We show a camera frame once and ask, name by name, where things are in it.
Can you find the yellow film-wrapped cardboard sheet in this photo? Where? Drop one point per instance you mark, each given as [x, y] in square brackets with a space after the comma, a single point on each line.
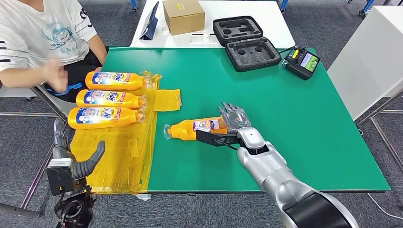
[119, 157]

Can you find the steel table frame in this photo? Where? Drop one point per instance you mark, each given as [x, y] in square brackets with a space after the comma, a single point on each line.
[387, 142]

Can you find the brown cardboard box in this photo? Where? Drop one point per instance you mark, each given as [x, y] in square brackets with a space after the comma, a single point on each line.
[184, 15]

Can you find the white table foot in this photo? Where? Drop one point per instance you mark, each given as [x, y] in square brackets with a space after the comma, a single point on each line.
[143, 197]

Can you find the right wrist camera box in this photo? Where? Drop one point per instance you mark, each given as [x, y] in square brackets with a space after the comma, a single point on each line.
[214, 138]

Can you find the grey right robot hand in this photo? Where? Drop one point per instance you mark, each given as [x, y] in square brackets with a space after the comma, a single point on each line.
[234, 118]

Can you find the white bench seat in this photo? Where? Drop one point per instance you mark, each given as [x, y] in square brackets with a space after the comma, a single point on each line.
[66, 107]

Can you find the dark blue tablet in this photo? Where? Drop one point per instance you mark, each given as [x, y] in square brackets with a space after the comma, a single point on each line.
[150, 23]

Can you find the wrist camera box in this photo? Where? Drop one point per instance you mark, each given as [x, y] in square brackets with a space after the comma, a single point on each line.
[59, 176]
[214, 138]

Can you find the grey metal bench frame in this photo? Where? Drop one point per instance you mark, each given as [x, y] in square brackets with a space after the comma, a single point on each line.
[41, 170]

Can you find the black foam-lined case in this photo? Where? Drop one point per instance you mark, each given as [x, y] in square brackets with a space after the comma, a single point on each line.
[270, 59]

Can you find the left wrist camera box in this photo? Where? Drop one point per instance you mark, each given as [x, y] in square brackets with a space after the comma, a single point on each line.
[59, 176]

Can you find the white cabinet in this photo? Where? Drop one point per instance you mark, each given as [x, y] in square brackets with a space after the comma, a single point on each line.
[362, 63]

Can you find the person's left hand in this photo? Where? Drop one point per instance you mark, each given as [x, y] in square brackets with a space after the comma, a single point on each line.
[98, 69]

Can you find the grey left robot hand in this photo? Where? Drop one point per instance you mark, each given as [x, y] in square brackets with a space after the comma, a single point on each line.
[83, 166]

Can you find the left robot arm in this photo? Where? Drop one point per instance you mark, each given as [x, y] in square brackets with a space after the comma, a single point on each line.
[75, 209]

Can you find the orange detergent bottle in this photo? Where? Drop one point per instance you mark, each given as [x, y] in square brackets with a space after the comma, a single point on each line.
[126, 117]
[182, 129]
[135, 81]
[129, 100]

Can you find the person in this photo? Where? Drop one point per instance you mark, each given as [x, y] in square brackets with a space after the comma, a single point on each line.
[34, 34]

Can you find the white table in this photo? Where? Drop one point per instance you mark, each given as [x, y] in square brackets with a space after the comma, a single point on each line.
[267, 19]

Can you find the black remote controller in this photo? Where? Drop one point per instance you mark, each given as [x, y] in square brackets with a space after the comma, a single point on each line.
[297, 67]

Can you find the person's right hand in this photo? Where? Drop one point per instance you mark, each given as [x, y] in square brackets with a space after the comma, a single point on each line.
[55, 75]

